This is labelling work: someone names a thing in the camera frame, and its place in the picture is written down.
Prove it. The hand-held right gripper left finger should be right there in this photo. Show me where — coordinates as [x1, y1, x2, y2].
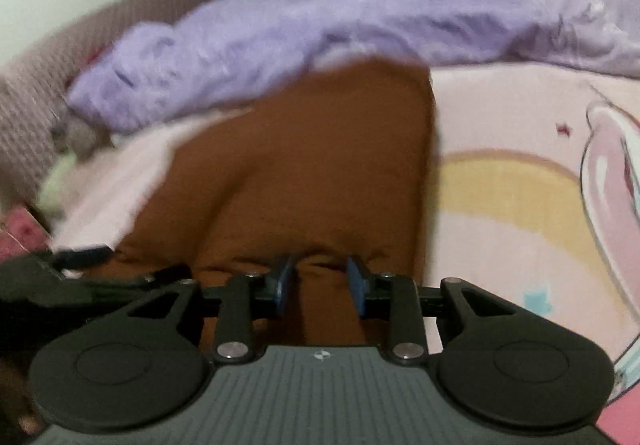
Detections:
[125, 252, 302, 367]

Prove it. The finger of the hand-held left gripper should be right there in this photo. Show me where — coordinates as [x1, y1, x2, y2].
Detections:
[52, 246, 116, 270]
[75, 264, 194, 290]

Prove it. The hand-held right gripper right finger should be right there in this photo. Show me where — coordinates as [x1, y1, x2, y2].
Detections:
[345, 255, 519, 367]

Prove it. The brown garment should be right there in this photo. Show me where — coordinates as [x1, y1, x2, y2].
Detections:
[107, 55, 442, 349]

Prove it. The pink patterned cloth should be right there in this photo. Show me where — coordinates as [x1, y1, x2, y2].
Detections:
[0, 207, 52, 264]

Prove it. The pale green cloth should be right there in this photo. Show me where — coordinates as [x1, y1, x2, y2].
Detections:
[37, 152, 84, 217]

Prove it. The pink printed bed sheet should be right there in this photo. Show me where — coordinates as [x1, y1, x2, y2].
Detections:
[50, 62, 640, 401]

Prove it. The purple duvet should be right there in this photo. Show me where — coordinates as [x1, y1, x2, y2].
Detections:
[67, 0, 640, 134]

